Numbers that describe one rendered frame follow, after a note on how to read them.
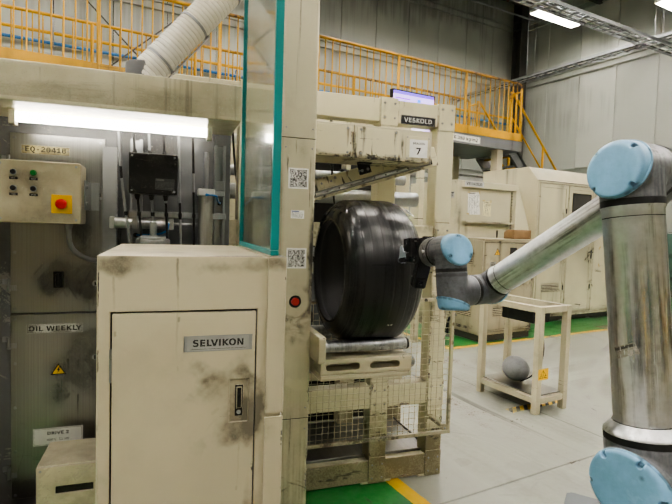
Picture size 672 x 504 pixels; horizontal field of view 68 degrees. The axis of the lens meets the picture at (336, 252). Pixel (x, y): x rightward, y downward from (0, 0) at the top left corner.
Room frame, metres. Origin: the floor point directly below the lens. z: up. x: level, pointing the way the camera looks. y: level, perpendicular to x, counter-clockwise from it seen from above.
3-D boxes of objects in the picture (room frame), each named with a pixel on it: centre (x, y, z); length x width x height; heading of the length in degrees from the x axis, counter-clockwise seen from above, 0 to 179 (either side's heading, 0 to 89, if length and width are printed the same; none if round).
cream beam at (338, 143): (2.30, -0.10, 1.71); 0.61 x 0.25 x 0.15; 109
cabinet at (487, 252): (6.33, -2.01, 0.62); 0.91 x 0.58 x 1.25; 119
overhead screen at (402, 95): (5.71, -0.81, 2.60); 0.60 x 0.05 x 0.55; 119
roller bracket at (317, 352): (1.92, 0.10, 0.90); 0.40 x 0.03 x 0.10; 19
